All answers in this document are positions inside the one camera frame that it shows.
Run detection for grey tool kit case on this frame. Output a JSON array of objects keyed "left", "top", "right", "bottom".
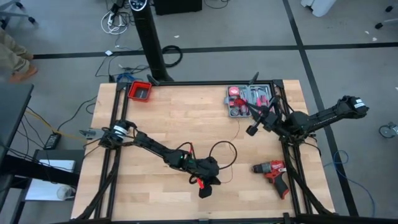
[{"left": 224, "top": 84, "right": 276, "bottom": 118}]

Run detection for black box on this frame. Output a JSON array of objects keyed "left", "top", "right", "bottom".
[{"left": 154, "top": 0, "right": 203, "bottom": 16}]

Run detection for black shelf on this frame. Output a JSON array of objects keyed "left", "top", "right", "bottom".
[{"left": 0, "top": 149, "right": 85, "bottom": 224}]

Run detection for yellow floor cable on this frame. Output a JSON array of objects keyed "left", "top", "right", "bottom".
[{"left": 26, "top": 108, "right": 88, "bottom": 144}]

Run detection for black tower fan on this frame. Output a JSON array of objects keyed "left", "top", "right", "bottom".
[{"left": 129, "top": 0, "right": 175, "bottom": 84}]

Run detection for red-handled pliers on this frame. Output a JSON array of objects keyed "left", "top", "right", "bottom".
[{"left": 234, "top": 96, "right": 249, "bottom": 110}]

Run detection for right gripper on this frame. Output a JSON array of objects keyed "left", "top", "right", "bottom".
[{"left": 246, "top": 96, "right": 285, "bottom": 137}]

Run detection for clear plastic cup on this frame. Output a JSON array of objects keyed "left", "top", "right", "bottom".
[{"left": 56, "top": 185, "right": 76, "bottom": 201}]

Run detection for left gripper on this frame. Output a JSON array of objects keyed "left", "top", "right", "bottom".
[{"left": 186, "top": 155, "right": 221, "bottom": 199}]

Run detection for grey metal bracket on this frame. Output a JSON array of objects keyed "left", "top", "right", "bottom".
[{"left": 79, "top": 128, "right": 104, "bottom": 140}]

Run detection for blue floor cable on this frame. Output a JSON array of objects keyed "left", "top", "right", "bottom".
[
  {"left": 323, "top": 150, "right": 377, "bottom": 218},
  {"left": 116, "top": 72, "right": 143, "bottom": 83}
]

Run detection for white power strip with cables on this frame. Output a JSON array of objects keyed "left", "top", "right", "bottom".
[{"left": 100, "top": 8, "right": 131, "bottom": 35}]

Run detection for black desk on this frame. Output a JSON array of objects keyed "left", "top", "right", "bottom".
[{"left": 0, "top": 83, "right": 34, "bottom": 162}]

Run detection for grey office chair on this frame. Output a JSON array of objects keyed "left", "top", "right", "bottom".
[
  {"left": 0, "top": 0, "right": 40, "bottom": 27},
  {"left": 374, "top": 4, "right": 398, "bottom": 30}
]

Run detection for black coiled floor cable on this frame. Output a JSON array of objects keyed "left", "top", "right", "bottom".
[{"left": 161, "top": 45, "right": 183, "bottom": 68}]

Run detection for grey caster wheel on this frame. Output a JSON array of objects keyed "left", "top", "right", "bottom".
[{"left": 378, "top": 122, "right": 398, "bottom": 139}]

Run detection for black power adapter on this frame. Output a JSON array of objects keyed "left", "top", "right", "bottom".
[{"left": 43, "top": 132, "right": 62, "bottom": 151}]

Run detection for black looped camera cable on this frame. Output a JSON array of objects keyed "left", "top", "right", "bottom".
[
  {"left": 208, "top": 140, "right": 238, "bottom": 171},
  {"left": 272, "top": 95, "right": 295, "bottom": 114}
]

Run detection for black aluminium table frame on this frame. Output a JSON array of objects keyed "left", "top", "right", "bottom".
[{"left": 51, "top": 79, "right": 398, "bottom": 224}]

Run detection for person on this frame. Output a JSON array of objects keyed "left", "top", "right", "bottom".
[{"left": 0, "top": 27, "right": 39, "bottom": 83}]

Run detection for red cordless drill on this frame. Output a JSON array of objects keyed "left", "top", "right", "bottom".
[{"left": 251, "top": 160, "right": 290, "bottom": 200}]

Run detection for red plastic bin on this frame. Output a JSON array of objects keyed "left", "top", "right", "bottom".
[{"left": 127, "top": 80, "right": 153, "bottom": 103}]

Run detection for white box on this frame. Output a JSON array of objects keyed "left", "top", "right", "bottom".
[{"left": 24, "top": 159, "right": 77, "bottom": 202}]

